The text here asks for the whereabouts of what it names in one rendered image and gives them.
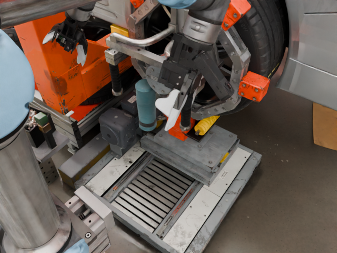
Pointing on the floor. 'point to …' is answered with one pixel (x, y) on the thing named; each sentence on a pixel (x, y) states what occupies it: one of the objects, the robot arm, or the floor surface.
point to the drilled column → (49, 168)
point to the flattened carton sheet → (324, 126)
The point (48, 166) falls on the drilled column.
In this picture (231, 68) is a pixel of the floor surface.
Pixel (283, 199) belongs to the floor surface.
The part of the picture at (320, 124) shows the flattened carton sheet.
